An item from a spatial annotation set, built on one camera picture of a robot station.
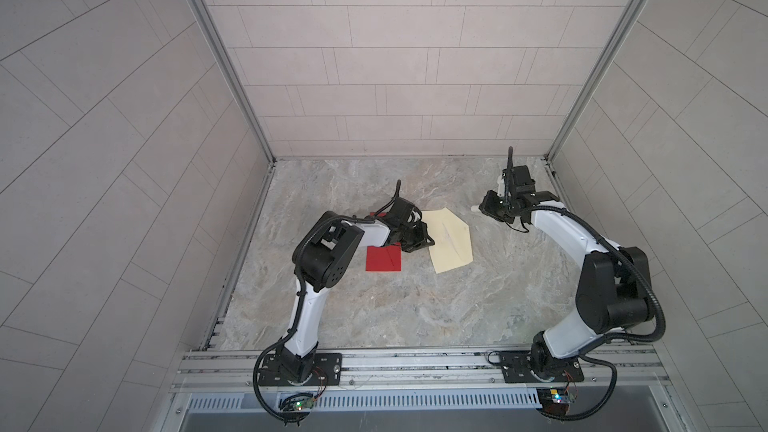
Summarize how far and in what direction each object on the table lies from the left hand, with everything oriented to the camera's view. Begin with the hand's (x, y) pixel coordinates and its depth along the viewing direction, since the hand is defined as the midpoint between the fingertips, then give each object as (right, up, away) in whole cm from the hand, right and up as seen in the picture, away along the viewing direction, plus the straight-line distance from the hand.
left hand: (442, 239), depth 94 cm
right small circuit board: (+22, -32, -26) cm, 47 cm away
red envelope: (-17, -5, -4) cm, 18 cm away
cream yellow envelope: (+3, 0, 0) cm, 3 cm away
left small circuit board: (-38, -34, -25) cm, 57 cm away
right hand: (+11, +11, -3) cm, 16 cm away
